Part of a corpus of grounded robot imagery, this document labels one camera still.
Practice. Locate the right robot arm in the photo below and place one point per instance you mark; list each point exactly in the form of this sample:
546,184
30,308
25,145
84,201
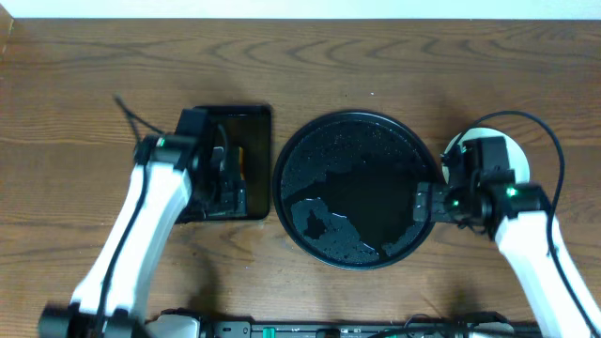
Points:
519,219

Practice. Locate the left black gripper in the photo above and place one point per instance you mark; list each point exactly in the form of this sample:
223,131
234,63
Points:
233,198

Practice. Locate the black rectangular tray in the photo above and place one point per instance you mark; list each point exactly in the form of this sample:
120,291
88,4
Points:
249,126

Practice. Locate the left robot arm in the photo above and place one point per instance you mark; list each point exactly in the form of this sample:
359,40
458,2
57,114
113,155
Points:
177,178

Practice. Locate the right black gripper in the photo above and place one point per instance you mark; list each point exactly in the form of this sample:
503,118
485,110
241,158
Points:
437,212

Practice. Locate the green and yellow sponge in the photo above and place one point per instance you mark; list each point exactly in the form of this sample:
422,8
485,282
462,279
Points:
241,163

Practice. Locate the light blue plate top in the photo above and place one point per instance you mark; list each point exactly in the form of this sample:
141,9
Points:
516,156

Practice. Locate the round black tray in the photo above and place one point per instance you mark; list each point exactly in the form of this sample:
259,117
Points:
344,186

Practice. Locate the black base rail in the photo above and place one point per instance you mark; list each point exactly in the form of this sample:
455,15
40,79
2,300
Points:
357,330

